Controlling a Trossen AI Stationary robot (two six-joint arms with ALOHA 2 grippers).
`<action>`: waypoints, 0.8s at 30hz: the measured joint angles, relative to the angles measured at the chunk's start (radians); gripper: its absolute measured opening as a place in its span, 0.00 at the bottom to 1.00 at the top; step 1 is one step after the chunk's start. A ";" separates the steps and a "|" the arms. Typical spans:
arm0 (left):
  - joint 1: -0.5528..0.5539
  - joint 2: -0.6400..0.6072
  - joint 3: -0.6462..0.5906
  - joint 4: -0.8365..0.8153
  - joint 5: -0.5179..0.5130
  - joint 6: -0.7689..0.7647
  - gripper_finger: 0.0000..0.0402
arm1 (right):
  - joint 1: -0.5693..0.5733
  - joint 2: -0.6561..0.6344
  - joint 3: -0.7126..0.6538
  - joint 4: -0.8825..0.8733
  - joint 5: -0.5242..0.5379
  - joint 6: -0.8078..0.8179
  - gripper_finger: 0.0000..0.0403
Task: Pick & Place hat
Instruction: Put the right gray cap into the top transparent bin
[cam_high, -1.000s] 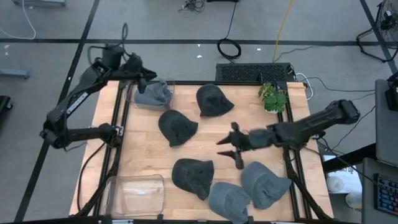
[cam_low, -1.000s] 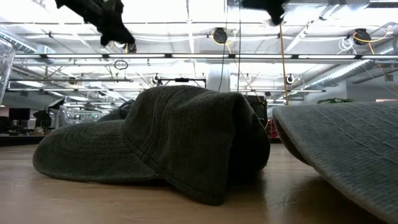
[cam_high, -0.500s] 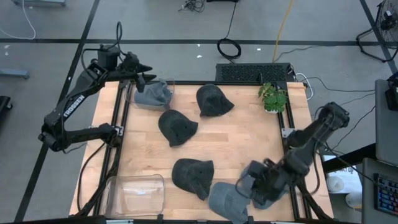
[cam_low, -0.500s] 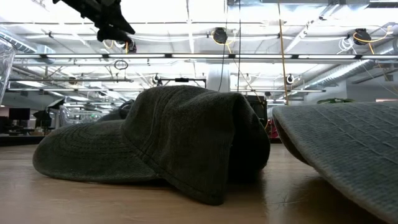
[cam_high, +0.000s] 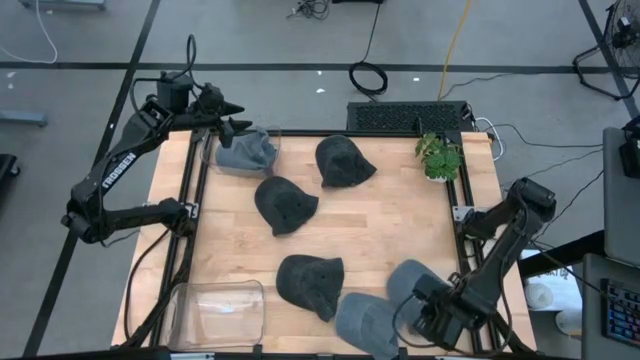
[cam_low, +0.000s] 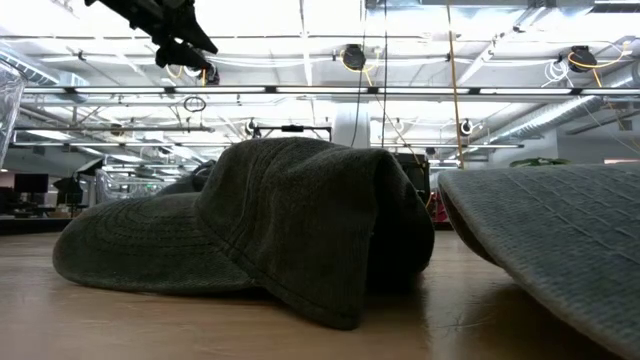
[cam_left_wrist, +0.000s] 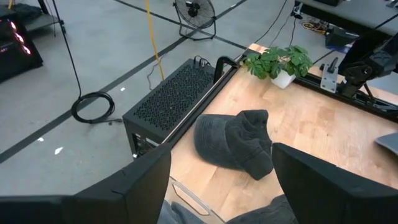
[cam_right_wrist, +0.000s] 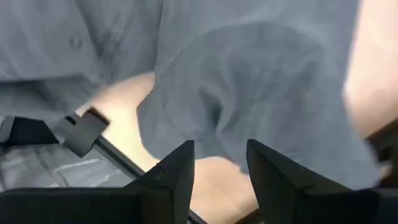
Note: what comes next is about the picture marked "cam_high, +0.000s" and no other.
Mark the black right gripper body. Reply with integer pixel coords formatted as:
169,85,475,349
413,299,469,351

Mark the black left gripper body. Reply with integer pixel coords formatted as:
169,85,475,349
192,82,237,149

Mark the grey cap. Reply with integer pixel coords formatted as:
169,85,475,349
334,292,401,360
215,127,279,177
385,258,454,334

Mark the black corduroy cap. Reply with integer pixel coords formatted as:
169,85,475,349
275,253,346,323
314,134,378,190
253,173,320,236

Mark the clear plastic bin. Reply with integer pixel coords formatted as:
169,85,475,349
199,119,282,179
164,279,266,355

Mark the black bar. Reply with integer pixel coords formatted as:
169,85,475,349
518,230,605,279

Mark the grey cabinet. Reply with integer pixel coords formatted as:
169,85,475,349
581,253,640,360

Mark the green plant in white pot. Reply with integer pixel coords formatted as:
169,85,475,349
414,130,464,184

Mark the black keypad with coloured keys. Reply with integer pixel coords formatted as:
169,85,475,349
599,278,640,350

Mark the grey flat object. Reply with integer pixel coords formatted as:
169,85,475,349
18,0,108,13

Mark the grey floor bar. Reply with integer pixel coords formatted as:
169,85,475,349
0,110,49,128

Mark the black floor object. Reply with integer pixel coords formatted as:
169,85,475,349
0,153,21,194

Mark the grey side table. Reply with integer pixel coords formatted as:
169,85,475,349
602,127,640,269

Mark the black device on side table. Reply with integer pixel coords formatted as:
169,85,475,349
619,115,640,180

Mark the black floor fan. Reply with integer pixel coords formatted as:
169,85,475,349
572,0,640,101

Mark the black aluminium table frame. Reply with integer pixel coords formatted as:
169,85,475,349
119,112,536,357

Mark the black coiled cable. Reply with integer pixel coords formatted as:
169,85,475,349
348,2,390,97

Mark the black cable bundle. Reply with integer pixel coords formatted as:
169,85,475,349
288,0,332,21

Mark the white floor cable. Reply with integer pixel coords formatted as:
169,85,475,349
0,0,59,65

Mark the white cable loop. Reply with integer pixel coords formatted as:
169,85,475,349
473,116,505,162

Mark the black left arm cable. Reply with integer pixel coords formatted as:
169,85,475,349
123,227,174,344

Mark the thin black floor cable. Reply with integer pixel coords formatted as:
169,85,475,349
482,122,605,150

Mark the yellow cable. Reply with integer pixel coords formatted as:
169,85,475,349
437,0,474,101

